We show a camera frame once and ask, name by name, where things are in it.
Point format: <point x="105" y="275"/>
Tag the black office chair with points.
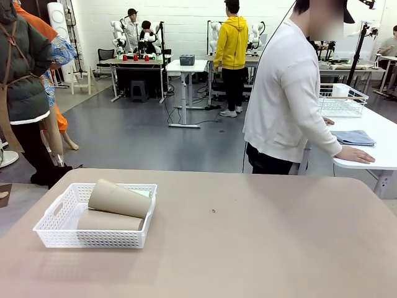
<point x="104" y="59"/>

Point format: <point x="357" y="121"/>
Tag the person in black cap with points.
<point x="131" y="31"/>

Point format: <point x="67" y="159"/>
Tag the tall mint green cup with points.
<point x="141" y="193"/>

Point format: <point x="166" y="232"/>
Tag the person in white sweater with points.
<point x="279" y="93"/>

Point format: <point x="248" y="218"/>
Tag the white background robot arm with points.
<point x="118" y="34"/>
<point x="256" y="34"/>
<point x="155" y="37"/>
<point x="214" y="34"/>

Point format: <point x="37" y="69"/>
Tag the black camera tripod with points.
<point x="357" y="56"/>

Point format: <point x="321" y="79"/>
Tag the grey storage bin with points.
<point x="187" y="60"/>

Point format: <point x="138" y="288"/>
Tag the long background workbench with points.
<point x="341" y="69"/>

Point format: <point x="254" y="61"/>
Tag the white perforated plastic basket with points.
<point x="62" y="239"/>

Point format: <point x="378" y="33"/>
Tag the brown background work table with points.
<point x="136" y="63"/>

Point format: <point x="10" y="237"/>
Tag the seated person in black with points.
<point x="145" y="40"/>

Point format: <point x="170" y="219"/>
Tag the white cup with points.
<point x="341" y="90"/>

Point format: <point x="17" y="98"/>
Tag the person's right forearm white sleeve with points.
<point x="327" y="139"/>

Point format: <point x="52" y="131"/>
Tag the mannequin in orange clothes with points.
<point x="62" y="51"/>

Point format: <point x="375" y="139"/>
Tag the brown cardboard box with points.
<point x="4" y="198"/>

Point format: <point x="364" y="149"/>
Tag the person in green jacket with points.
<point x="21" y="62"/>

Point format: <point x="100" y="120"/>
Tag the black plastic stool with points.
<point x="139" y="90"/>

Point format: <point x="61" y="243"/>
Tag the person's left hand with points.
<point x="328" y="121"/>

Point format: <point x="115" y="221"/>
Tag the white standing desk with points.
<point x="186" y="66"/>

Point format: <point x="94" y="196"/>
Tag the white side table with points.
<point x="384" y="133"/>

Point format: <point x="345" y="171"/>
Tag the white wooden step stool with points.
<point x="80" y="79"/>

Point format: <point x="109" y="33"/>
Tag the person in yellow hoodie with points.
<point x="231" y="46"/>

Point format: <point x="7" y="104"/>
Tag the person's right hand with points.
<point x="356" y="155"/>

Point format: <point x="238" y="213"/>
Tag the blue grey towel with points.
<point x="353" y="138"/>

